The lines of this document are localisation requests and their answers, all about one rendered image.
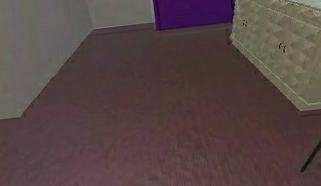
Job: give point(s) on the purple chest of drawers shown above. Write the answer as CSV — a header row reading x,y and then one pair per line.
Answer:
x,y
192,7

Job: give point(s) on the pale wooden sideboard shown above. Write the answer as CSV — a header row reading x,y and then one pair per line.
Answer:
x,y
282,33

